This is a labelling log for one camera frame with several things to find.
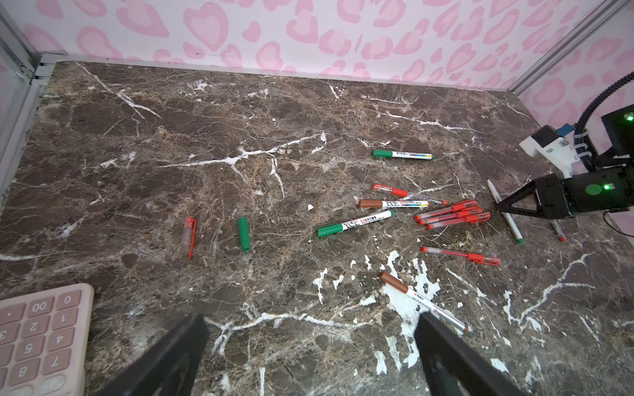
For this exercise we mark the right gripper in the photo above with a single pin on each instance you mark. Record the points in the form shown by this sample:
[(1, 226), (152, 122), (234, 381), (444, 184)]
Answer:
[(549, 195)]

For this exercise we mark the brown cap marker lower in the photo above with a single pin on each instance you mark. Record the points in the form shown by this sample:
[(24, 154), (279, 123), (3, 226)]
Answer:
[(432, 307)]

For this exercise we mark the brown cap marker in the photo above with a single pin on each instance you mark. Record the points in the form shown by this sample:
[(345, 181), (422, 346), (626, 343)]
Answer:
[(367, 204), (432, 307)]

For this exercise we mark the red pen cap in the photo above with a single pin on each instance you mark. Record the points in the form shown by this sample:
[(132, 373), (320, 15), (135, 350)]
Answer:
[(189, 235)]

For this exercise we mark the green white marker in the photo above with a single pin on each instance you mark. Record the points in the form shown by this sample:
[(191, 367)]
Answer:
[(517, 236)]

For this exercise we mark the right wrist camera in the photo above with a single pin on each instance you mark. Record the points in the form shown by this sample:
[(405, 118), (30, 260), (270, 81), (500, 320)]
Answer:
[(555, 148)]

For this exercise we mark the red pens bundle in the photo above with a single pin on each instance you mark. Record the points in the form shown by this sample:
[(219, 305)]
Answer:
[(466, 212)]

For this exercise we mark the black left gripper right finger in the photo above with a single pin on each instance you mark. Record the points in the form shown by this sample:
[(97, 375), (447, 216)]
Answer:
[(451, 367)]

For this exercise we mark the red pen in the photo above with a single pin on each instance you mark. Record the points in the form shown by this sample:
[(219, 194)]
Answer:
[(558, 230), (405, 195), (473, 257)]

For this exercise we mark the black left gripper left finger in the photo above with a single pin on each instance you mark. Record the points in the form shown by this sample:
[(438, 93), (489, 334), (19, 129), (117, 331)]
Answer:
[(170, 367)]

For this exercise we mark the pink calculator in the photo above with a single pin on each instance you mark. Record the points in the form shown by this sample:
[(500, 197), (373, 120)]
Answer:
[(44, 338)]

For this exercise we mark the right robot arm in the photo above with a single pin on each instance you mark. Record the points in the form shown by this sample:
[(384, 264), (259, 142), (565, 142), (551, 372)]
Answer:
[(607, 184)]

